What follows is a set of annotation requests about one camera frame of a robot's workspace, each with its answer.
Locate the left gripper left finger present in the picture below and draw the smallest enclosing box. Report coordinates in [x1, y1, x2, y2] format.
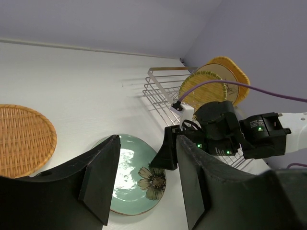
[0, 135, 120, 230]

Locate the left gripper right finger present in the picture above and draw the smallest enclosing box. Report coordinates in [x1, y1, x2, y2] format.
[176, 136, 307, 230]

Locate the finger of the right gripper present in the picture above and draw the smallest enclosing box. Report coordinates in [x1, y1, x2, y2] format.
[150, 125, 180, 171]

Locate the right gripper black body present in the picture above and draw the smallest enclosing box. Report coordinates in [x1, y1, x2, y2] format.
[177, 101, 243, 156]

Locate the yellow-green woven plate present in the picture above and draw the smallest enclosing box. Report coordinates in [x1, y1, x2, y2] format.
[179, 71, 227, 112]

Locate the teal floral plate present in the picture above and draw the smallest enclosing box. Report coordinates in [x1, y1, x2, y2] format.
[91, 133, 166, 216]

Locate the cream floral plate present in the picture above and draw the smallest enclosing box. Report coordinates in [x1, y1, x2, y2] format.
[195, 63, 240, 106]

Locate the orange wicker plate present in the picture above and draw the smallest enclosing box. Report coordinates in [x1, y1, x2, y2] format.
[0, 104, 57, 179]
[208, 56, 250, 106]

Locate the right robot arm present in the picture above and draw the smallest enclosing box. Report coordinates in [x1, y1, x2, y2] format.
[150, 101, 307, 170]

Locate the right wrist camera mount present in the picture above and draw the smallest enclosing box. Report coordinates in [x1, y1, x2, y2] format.
[170, 101, 194, 130]

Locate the metal wire dish rack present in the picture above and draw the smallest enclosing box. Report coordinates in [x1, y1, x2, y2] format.
[142, 64, 253, 170]

